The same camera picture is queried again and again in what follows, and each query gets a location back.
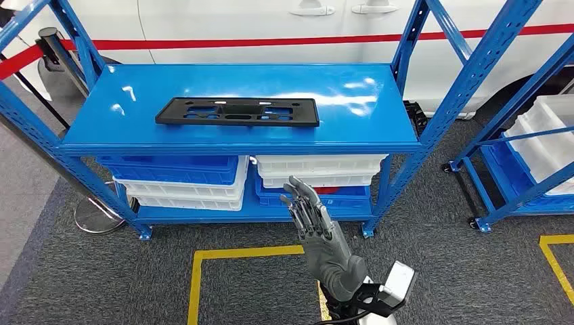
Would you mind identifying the black ribbed plastic piece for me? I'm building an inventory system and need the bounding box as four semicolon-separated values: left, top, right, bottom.
403;100;429;135

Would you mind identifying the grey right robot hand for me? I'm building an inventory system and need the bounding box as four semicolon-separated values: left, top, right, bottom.
280;175;359;276

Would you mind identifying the white car door handle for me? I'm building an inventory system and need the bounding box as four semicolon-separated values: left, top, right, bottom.
289;0;336;17
351;0;400;15

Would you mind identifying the stanchion with chrome base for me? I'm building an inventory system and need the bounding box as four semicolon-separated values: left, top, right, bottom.
0;110;141;236

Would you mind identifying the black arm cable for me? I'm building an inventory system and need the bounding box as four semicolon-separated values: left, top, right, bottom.
309;311;362;325

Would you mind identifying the blue metal shelf rack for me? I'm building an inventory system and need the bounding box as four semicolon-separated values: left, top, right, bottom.
441;31;574;234
0;0;546;242

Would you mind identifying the red barrier belt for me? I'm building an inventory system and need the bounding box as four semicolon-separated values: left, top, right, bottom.
0;45;46;82

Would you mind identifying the white car with red stripe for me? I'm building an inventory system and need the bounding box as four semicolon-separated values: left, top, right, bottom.
0;0;574;120

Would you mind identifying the black plastic frame part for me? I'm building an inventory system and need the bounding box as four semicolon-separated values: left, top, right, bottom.
155;96;321;128

